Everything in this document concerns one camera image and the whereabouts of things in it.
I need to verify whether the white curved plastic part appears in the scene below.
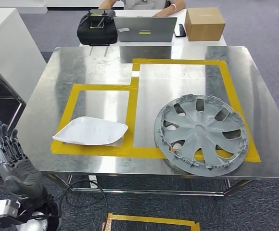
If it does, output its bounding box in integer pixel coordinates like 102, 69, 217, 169
52, 116, 128, 146

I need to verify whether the person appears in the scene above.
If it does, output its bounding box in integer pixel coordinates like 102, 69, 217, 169
99, 0, 186, 17

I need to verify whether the black carry bag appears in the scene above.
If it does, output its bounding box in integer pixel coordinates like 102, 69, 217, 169
77, 9, 118, 46

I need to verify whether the yellow floor tape square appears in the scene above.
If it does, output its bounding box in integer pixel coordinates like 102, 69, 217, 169
102, 213, 201, 231

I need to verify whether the stainless steel workbench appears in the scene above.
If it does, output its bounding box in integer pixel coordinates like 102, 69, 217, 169
15, 46, 279, 197

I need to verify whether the white power strip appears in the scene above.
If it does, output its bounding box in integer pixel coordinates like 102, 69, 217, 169
88, 174, 99, 189

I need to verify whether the white desk with steel legs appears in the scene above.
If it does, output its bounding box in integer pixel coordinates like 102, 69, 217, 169
0, 8, 47, 169

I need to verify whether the looped black floor cable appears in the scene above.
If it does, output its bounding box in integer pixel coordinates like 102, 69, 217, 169
65, 187, 100, 208

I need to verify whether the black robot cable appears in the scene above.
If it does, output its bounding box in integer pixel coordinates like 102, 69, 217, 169
57, 179, 109, 231

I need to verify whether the grey laptop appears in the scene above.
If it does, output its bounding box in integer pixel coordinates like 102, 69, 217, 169
113, 16, 178, 43

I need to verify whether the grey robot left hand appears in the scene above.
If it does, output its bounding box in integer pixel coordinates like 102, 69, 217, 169
0, 119, 49, 200

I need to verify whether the grey wheel hubcap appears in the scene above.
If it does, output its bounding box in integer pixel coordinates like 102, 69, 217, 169
153, 94, 250, 177

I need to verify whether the person's left hand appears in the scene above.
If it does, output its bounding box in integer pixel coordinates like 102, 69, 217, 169
154, 7, 176, 17

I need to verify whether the brown cardboard box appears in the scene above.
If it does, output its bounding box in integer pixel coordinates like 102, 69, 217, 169
184, 7, 226, 42

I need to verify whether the black smartphone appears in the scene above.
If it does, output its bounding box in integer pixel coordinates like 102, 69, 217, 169
173, 24, 187, 38

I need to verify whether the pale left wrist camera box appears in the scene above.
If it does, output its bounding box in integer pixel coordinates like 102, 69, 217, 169
0, 199, 20, 224

